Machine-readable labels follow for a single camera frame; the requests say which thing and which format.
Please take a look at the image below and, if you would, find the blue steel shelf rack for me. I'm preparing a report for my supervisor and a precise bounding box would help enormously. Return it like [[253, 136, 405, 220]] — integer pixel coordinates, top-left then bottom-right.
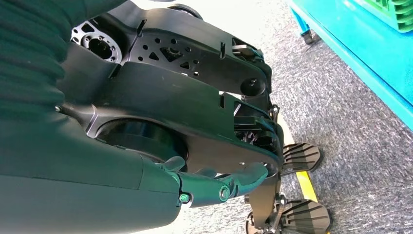
[[287, 0, 413, 132]]

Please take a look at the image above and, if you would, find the robot right leg black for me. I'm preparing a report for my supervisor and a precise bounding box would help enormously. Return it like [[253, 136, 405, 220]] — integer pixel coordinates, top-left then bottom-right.
[[56, 61, 285, 227]]

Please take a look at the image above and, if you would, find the robot leg black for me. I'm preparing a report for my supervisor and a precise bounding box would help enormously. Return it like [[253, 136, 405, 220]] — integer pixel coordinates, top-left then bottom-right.
[[56, 61, 285, 227], [70, 3, 273, 112]]

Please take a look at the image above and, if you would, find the robot left leg black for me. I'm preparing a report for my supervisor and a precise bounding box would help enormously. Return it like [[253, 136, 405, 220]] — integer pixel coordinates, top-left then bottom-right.
[[70, 3, 273, 112]]

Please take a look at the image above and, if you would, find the robot left foot black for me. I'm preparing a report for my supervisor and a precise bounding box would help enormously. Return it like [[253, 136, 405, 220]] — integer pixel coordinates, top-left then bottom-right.
[[281, 142, 323, 176]]

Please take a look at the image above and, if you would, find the robot foot black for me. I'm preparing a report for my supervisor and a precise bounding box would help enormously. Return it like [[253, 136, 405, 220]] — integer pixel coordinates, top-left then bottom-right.
[[245, 197, 332, 234], [281, 142, 323, 176]]

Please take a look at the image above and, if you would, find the robot right foot black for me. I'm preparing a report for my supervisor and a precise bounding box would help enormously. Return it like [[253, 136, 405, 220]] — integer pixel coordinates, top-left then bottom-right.
[[245, 197, 332, 234]]

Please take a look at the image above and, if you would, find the yellow floor tape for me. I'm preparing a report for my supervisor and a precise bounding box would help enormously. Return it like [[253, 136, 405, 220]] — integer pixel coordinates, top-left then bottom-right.
[[295, 170, 319, 203]]

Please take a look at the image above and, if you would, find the black caster wheel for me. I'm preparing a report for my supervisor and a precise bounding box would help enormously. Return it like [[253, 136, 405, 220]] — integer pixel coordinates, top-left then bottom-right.
[[300, 28, 320, 45]]

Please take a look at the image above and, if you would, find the green plastic crate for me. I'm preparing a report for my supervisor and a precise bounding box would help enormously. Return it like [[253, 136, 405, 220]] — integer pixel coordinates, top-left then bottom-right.
[[354, 0, 413, 34]]

